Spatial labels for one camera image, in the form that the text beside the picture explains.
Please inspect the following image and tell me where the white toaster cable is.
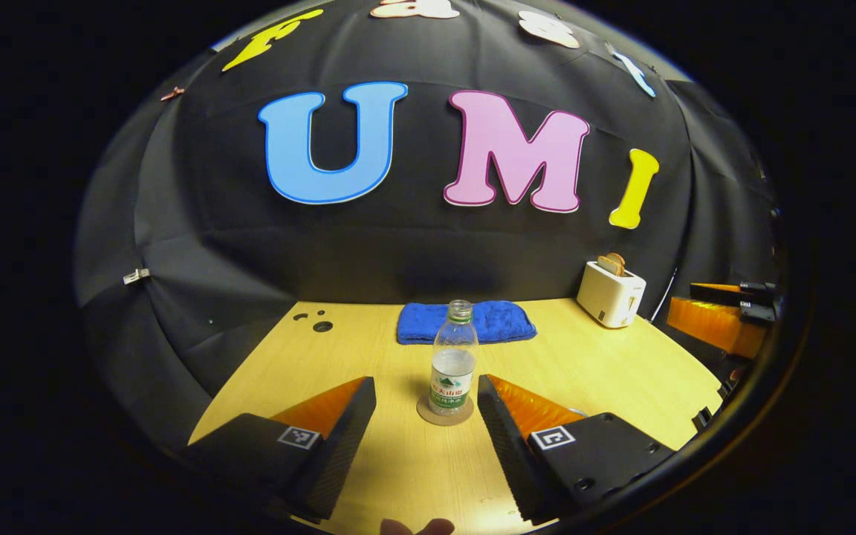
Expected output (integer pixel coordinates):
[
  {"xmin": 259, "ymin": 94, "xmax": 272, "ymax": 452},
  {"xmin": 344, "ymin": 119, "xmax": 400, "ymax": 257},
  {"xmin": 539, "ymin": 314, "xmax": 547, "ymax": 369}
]
[{"xmin": 650, "ymin": 267, "xmax": 678, "ymax": 322}]

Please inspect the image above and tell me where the black backdrop cloth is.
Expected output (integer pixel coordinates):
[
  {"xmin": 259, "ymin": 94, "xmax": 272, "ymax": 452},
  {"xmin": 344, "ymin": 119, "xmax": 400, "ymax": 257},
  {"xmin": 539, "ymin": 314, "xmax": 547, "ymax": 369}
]
[{"xmin": 75, "ymin": 0, "xmax": 782, "ymax": 447}]

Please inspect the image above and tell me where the round brown coaster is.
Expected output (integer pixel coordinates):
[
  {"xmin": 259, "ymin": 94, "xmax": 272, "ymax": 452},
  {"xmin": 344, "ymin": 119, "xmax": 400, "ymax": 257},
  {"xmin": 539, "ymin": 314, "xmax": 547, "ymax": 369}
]
[{"xmin": 416, "ymin": 394, "xmax": 476, "ymax": 427}]

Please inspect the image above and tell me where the folded blue towel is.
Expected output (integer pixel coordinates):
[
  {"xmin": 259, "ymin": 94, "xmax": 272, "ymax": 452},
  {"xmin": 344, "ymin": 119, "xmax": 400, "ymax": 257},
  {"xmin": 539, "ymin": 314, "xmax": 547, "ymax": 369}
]
[{"xmin": 397, "ymin": 300, "xmax": 538, "ymax": 346}]

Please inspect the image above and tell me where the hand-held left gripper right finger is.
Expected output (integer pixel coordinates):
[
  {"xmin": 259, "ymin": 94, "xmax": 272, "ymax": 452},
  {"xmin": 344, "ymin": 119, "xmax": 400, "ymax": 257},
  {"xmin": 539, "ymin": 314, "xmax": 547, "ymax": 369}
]
[{"xmin": 476, "ymin": 374, "xmax": 678, "ymax": 523}]

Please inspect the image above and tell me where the clear plastic water bottle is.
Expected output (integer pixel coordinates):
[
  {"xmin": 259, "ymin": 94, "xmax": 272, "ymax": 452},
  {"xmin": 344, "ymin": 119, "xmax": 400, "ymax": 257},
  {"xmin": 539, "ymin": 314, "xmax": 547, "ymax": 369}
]
[{"xmin": 429, "ymin": 299, "xmax": 480, "ymax": 415}]

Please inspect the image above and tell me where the white toaster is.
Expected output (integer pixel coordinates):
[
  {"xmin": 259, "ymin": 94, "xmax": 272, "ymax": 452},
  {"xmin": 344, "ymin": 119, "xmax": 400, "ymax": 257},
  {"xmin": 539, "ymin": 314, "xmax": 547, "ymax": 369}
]
[{"xmin": 576, "ymin": 260, "xmax": 647, "ymax": 329}]

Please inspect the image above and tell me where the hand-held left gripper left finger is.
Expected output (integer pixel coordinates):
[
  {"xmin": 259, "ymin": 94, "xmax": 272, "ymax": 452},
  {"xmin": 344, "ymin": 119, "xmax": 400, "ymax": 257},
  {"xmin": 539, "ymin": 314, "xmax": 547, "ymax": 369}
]
[{"xmin": 179, "ymin": 376, "xmax": 377, "ymax": 521}]

